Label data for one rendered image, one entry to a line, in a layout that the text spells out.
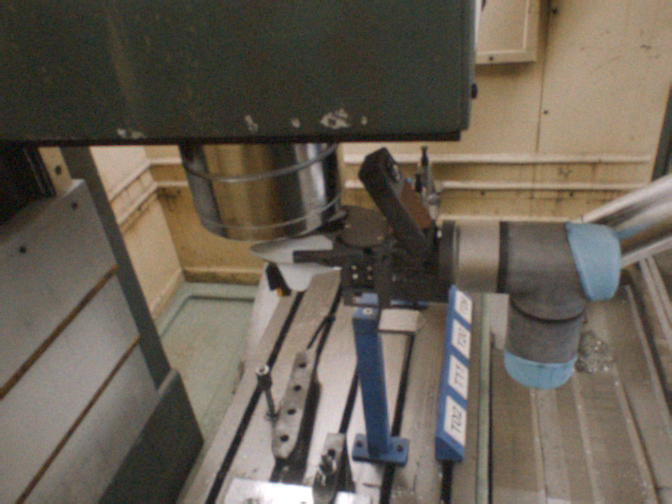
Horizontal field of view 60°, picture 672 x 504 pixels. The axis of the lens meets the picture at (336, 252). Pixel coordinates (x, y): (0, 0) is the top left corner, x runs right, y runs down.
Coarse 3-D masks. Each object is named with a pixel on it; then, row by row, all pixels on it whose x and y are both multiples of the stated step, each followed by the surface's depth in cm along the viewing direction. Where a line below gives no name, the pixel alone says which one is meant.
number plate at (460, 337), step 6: (456, 324) 125; (456, 330) 124; (462, 330) 126; (456, 336) 122; (462, 336) 124; (468, 336) 126; (456, 342) 121; (462, 342) 123; (468, 342) 125; (456, 348) 120; (462, 348) 121; (468, 348) 123; (462, 354) 121; (468, 354) 122
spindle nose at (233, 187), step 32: (192, 160) 52; (224, 160) 50; (256, 160) 50; (288, 160) 51; (320, 160) 53; (192, 192) 56; (224, 192) 52; (256, 192) 52; (288, 192) 52; (320, 192) 54; (224, 224) 55; (256, 224) 54; (288, 224) 54; (320, 224) 56
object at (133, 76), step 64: (0, 0) 42; (64, 0) 41; (128, 0) 40; (192, 0) 39; (256, 0) 38; (320, 0) 37; (384, 0) 36; (448, 0) 35; (0, 64) 45; (64, 64) 43; (128, 64) 42; (192, 64) 41; (256, 64) 40; (320, 64) 39; (384, 64) 38; (448, 64) 37; (0, 128) 48; (64, 128) 47; (128, 128) 45; (192, 128) 44; (256, 128) 43; (320, 128) 42; (384, 128) 41; (448, 128) 40
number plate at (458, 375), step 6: (450, 360) 116; (456, 360) 117; (450, 366) 114; (456, 366) 116; (462, 366) 117; (450, 372) 113; (456, 372) 115; (462, 372) 116; (450, 378) 112; (456, 378) 113; (462, 378) 115; (450, 384) 111; (456, 384) 112; (462, 384) 114; (456, 390) 111; (462, 390) 113; (462, 396) 112
